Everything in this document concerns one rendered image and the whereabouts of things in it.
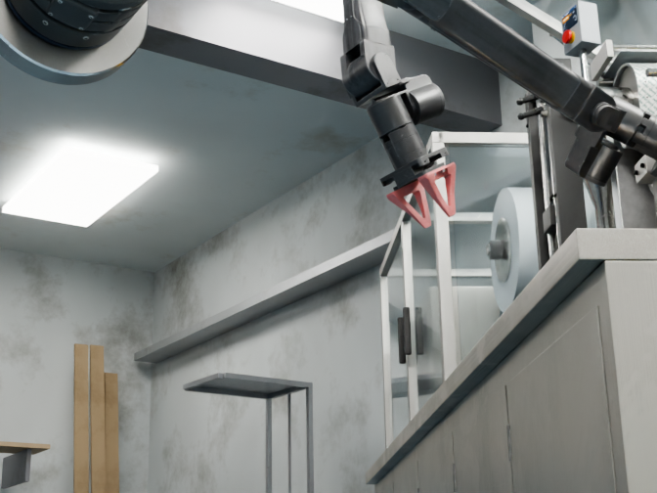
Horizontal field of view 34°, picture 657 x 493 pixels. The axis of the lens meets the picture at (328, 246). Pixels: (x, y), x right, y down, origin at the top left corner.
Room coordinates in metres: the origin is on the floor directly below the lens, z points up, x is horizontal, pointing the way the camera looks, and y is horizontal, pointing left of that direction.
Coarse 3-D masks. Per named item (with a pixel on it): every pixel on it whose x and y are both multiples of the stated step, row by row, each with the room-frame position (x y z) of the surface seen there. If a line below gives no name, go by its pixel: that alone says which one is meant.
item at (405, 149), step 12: (396, 132) 1.50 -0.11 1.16; (408, 132) 1.51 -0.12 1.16; (384, 144) 1.52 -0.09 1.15; (396, 144) 1.51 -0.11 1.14; (408, 144) 1.51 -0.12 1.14; (420, 144) 1.52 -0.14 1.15; (396, 156) 1.52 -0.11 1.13; (408, 156) 1.51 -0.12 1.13; (420, 156) 1.52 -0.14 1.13; (432, 156) 1.50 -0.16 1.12; (444, 156) 1.51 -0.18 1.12; (396, 168) 1.54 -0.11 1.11; (384, 180) 1.56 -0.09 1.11
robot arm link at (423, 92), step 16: (384, 64) 1.47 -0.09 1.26; (384, 80) 1.47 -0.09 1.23; (400, 80) 1.49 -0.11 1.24; (416, 80) 1.53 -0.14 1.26; (352, 96) 1.53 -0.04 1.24; (368, 96) 1.51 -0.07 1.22; (416, 96) 1.52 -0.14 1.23; (432, 96) 1.53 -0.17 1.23; (416, 112) 1.53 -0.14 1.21; (432, 112) 1.55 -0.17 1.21
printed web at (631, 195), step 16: (624, 64) 1.77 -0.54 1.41; (640, 64) 1.75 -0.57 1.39; (656, 64) 1.75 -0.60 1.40; (640, 80) 1.72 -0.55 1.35; (656, 80) 1.72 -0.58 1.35; (640, 96) 1.72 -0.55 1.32; (656, 96) 1.72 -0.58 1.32; (656, 112) 1.72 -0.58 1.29; (624, 160) 1.86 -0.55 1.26; (624, 176) 1.86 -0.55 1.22; (624, 192) 1.86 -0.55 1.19; (640, 192) 1.87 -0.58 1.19; (624, 208) 1.86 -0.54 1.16; (640, 208) 1.87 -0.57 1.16; (624, 224) 1.86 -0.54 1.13; (640, 224) 1.87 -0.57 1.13; (656, 224) 1.87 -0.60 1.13
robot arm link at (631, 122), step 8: (616, 104) 1.44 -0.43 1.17; (624, 104) 1.45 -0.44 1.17; (632, 112) 1.45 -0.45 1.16; (640, 112) 1.45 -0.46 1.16; (624, 120) 1.45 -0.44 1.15; (632, 120) 1.45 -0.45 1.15; (640, 120) 1.45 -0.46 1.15; (624, 128) 1.45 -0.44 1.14; (632, 128) 1.45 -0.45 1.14; (640, 128) 1.46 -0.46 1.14; (616, 136) 1.47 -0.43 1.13; (624, 136) 1.46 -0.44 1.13; (632, 136) 1.47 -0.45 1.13; (608, 144) 1.48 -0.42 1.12; (616, 144) 1.50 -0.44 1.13; (624, 144) 1.49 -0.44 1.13
